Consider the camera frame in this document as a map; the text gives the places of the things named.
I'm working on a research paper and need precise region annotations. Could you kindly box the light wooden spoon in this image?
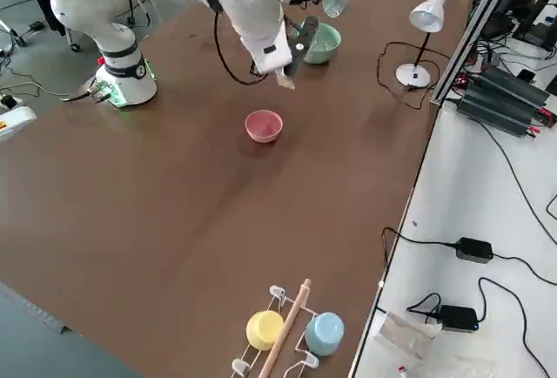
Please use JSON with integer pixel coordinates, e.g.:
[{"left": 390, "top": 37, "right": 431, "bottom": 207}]
[{"left": 276, "top": 69, "right": 298, "bottom": 91}]

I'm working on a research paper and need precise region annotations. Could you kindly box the large green bowl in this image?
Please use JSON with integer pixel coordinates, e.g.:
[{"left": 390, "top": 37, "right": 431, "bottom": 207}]
[{"left": 299, "top": 23, "right": 343, "bottom": 65}]

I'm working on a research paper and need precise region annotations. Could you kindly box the pink bowl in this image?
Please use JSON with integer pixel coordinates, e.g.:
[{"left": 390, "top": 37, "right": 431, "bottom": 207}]
[{"left": 245, "top": 110, "right": 284, "bottom": 145}]

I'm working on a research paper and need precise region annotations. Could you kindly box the white desk lamp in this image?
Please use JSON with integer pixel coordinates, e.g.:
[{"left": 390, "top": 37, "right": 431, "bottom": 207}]
[{"left": 394, "top": 0, "right": 449, "bottom": 88}]

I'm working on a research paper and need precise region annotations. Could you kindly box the black ribbed power supply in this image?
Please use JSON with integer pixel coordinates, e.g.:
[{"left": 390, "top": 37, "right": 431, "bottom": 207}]
[{"left": 456, "top": 66, "right": 550, "bottom": 138}]

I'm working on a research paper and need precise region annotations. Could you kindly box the white side table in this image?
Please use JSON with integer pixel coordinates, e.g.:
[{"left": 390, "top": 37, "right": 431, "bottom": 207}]
[{"left": 347, "top": 103, "right": 557, "bottom": 378}]

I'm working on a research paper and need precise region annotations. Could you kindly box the black power adapter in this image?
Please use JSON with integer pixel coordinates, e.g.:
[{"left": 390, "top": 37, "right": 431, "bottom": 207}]
[
  {"left": 455, "top": 237, "right": 494, "bottom": 264},
  {"left": 437, "top": 304, "right": 479, "bottom": 334}
]

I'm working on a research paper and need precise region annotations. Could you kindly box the yellow cup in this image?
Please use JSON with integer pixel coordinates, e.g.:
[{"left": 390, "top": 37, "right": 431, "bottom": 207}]
[{"left": 245, "top": 310, "right": 285, "bottom": 351}]

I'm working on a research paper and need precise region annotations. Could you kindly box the blue cup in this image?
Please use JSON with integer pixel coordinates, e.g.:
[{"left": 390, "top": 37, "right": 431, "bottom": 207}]
[{"left": 304, "top": 312, "right": 346, "bottom": 357}]

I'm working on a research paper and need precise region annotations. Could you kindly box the white control box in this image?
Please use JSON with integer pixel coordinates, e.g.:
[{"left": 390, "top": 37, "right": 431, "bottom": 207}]
[{"left": 0, "top": 103, "right": 38, "bottom": 144}]

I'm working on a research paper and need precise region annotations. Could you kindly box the clear plastic bag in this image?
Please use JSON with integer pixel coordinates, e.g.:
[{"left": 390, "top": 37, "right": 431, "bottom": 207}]
[{"left": 376, "top": 310, "right": 436, "bottom": 361}]

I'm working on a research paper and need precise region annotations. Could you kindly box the black lamp cable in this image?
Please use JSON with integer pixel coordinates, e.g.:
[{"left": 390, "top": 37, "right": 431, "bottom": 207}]
[{"left": 376, "top": 41, "right": 452, "bottom": 111}]

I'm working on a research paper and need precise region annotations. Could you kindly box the aluminium frame post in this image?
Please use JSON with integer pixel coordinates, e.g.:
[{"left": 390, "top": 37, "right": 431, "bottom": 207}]
[{"left": 430, "top": 0, "right": 523, "bottom": 105}]

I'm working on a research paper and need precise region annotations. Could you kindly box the white wire cup rack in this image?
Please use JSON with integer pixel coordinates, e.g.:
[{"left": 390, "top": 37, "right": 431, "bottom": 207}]
[{"left": 230, "top": 278, "right": 321, "bottom": 378}]

